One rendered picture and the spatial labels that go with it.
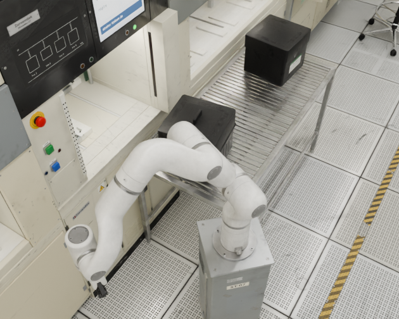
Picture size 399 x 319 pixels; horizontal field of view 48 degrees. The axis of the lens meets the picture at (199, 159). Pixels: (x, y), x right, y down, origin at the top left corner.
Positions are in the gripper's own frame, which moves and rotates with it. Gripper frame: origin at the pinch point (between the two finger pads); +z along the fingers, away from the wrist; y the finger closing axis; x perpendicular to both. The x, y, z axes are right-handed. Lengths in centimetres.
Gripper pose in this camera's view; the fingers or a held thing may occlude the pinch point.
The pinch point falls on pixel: (97, 284)
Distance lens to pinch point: 164.6
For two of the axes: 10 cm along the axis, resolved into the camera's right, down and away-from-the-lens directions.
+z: 0.1, 6.7, 7.4
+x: -8.4, 4.1, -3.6
